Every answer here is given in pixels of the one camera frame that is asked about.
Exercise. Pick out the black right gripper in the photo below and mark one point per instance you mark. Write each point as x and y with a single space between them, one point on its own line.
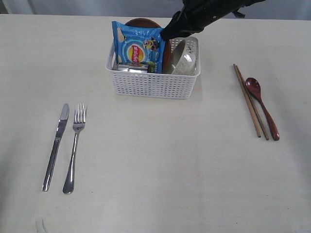
196 15

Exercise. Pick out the brown round wooden plate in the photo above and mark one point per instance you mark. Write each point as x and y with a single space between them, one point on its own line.
147 23

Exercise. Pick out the white ceramic bowl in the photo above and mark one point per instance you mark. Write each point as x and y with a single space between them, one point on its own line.
182 60

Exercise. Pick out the blue chips snack bag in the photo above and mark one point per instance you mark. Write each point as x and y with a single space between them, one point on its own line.
138 45

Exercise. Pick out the dark red wooden spoon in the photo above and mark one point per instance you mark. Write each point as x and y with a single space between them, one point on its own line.
254 89

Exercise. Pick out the silver metal fork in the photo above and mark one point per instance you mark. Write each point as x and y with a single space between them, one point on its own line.
78 125

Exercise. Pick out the wooden chopstick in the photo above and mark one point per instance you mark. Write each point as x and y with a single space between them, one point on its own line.
248 102
259 120

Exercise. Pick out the silver metal table knife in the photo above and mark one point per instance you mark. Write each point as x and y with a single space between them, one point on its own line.
59 133

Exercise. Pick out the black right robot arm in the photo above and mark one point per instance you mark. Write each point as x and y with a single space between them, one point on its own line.
243 3

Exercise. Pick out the white perforated plastic basket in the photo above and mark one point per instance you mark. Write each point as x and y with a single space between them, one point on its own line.
155 85

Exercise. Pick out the silver foil packet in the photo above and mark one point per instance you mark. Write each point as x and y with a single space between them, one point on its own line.
135 68

